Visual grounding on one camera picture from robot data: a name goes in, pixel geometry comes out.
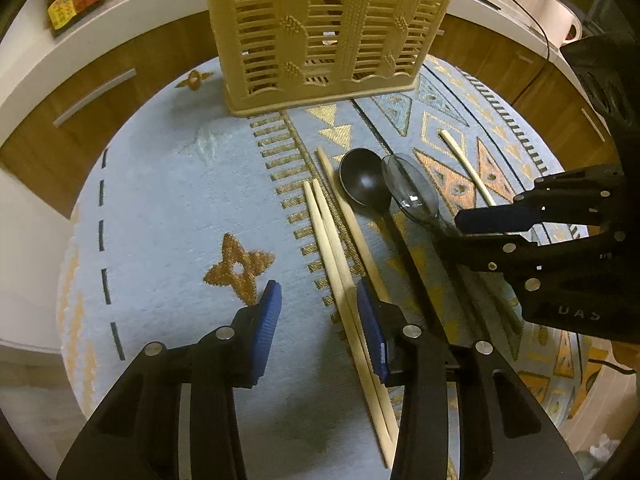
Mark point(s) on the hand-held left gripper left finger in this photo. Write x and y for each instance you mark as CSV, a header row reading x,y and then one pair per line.
x,y
268,327

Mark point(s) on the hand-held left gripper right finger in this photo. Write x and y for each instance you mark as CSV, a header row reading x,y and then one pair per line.
x,y
371,327

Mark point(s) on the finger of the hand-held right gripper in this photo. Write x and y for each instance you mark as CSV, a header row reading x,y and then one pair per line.
x,y
487,255
492,220

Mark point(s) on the clear plastic spoon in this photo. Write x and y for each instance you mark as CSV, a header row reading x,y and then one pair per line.
x,y
411,190

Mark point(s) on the beige slatted utensil holder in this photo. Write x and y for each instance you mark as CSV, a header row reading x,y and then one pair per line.
x,y
320,30

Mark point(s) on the wooden chopstick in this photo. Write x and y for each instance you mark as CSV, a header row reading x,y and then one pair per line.
x,y
345,210
467,165
327,270
332,245

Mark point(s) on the black spoon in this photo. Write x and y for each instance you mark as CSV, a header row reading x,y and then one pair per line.
x,y
364,177

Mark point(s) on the light blue patterned rug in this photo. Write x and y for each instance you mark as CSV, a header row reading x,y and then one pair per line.
x,y
175,220

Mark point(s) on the white paper towel roll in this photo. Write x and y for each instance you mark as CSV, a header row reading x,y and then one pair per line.
x,y
560,17

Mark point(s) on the wooden cabinet with white top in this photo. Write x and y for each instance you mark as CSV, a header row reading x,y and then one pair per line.
x,y
60,95

